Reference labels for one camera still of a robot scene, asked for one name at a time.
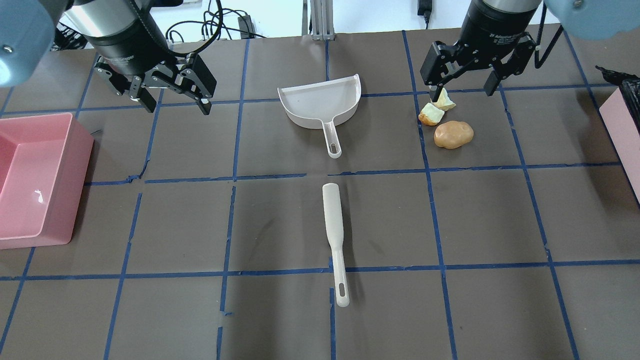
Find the brown potato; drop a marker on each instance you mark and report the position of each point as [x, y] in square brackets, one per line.
[453, 134]

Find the white hand brush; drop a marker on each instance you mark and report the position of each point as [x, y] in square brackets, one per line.
[335, 231]

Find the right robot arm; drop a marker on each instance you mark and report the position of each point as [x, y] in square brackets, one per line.
[586, 19]

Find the black power adapter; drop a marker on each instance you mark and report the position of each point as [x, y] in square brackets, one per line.
[245, 27]

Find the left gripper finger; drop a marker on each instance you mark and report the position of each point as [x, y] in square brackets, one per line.
[198, 82]
[139, 93]

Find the pale food chunk near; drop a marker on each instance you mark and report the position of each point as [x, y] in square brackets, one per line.
[430, 115]

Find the aluminium frame post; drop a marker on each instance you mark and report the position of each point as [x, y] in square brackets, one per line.
[318, 19]

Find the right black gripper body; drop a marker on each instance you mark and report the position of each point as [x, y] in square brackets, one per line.
[492, 29]

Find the pale food chunk far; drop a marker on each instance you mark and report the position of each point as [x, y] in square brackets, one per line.
[444, 103]

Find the open pink plastic bin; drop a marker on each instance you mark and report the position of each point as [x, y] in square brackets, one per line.
[44, 161]

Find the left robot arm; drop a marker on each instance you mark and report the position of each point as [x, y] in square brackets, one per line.
[28, 33]

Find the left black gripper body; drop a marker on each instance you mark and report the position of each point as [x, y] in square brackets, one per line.
[131, 46]

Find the white plastic dustpan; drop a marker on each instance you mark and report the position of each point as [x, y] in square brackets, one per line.
[323, 106]

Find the pink bin with black bag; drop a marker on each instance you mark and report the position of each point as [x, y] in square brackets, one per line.
[621, 115]

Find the pale food chunk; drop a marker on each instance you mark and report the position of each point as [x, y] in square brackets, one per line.
[444, 103]
[430, 115]

